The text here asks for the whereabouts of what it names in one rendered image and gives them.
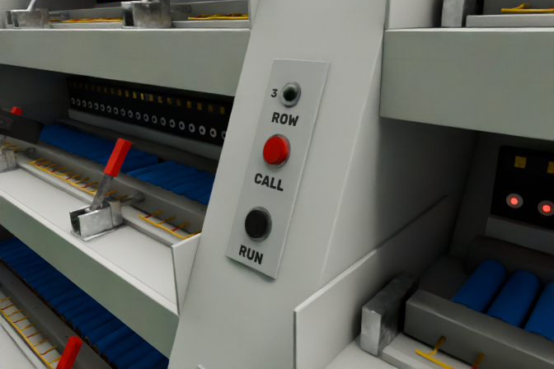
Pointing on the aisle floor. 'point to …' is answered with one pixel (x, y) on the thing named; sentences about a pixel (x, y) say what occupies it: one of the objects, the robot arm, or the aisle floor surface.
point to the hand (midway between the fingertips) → (7, 123)
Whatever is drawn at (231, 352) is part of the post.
